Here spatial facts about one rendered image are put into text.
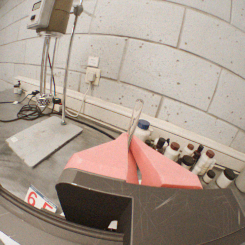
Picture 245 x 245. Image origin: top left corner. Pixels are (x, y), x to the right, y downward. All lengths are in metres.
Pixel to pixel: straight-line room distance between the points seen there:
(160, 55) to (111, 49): 0.23
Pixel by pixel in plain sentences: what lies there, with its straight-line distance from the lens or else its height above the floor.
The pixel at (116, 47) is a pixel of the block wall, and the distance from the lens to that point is 0.64.
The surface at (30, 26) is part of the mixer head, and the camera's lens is 0.44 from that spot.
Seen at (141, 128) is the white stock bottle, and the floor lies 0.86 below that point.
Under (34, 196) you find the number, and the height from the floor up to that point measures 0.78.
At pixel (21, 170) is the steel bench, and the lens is 0.45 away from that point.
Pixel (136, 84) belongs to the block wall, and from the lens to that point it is 0.60.
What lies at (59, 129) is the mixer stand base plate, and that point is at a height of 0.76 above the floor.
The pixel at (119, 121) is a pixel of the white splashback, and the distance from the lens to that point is 0.62.
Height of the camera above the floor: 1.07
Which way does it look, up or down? 27 degrees down
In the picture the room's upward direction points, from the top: 14 degrees clockwise
